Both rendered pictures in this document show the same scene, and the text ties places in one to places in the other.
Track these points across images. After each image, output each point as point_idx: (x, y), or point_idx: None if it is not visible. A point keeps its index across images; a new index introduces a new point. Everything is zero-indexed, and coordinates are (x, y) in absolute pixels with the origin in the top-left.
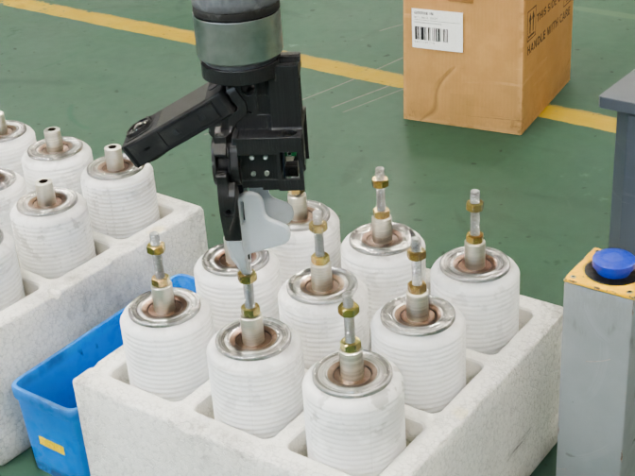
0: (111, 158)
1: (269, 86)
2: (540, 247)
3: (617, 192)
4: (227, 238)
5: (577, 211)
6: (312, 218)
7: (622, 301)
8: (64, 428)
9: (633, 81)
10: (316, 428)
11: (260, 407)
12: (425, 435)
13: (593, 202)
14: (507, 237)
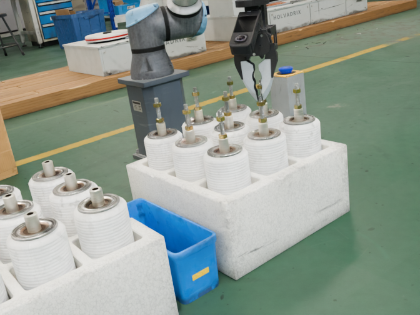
0: (52, 166)
1: (264, 7)
2: (117, 174)
3: (154, 122)
4: (273, 75)
5: (97, 167)
6: (168, 130)
7: (301, 74)
8: (210, 250)
9: (137, 80)
10: (312, 139)
11: (287, 153)
12: None
13: (95, 164)
14: (101, 180)
